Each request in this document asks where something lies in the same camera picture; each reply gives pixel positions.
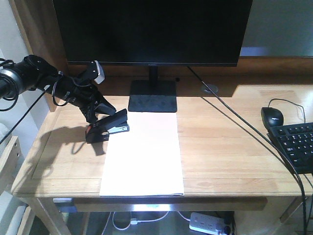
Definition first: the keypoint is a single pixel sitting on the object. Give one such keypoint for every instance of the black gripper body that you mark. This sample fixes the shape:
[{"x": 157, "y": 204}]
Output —
[{"x": 76, "y": 91}]

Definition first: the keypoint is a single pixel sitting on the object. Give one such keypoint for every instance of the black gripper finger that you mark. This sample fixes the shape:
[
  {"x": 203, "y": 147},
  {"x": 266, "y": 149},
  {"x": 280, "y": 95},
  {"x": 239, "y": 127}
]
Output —
[
  {"x": 104, "y": 107},
  {"x": 89, "y": 113}
]

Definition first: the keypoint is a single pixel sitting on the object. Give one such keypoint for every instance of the black stapler orange button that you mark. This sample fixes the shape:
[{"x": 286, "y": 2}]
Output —
[{"x": 101, "y": 130}]

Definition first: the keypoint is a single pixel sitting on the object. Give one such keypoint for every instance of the white paper stack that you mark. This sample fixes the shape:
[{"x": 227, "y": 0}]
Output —
[{"x": 145, "y": 161}]

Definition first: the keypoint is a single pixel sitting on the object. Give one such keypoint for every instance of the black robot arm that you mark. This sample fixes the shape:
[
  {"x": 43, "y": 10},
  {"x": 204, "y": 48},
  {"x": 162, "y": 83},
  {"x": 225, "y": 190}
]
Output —
[{"x": 34, "y": 72}]

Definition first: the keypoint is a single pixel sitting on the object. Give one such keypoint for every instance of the wooden desk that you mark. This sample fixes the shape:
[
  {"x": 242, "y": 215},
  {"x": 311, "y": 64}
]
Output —
[{"x": 223, "y": 167}]

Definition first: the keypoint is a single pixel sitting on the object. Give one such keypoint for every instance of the white power strip under desk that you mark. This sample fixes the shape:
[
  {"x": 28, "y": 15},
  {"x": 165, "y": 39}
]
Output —
[{"x": 208, "y": 224}]

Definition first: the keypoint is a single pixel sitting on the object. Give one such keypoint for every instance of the black computer monitor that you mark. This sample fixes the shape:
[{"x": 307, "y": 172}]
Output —
[{"x": 153, "y": 33}]

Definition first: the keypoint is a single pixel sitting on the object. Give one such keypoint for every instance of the black computer mouse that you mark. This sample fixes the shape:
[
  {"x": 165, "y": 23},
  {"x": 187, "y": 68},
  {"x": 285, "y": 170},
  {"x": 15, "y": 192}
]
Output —
[{"x": 271, "y": 117}]

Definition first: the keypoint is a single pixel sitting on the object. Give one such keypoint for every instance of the black keyboard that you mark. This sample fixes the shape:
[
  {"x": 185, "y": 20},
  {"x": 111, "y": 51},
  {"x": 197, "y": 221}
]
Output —
[{"x": 295, "y": 141}]

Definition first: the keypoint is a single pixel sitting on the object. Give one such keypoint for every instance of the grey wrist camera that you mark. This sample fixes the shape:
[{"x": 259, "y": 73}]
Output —
[{"x": 100, "y": 73}]

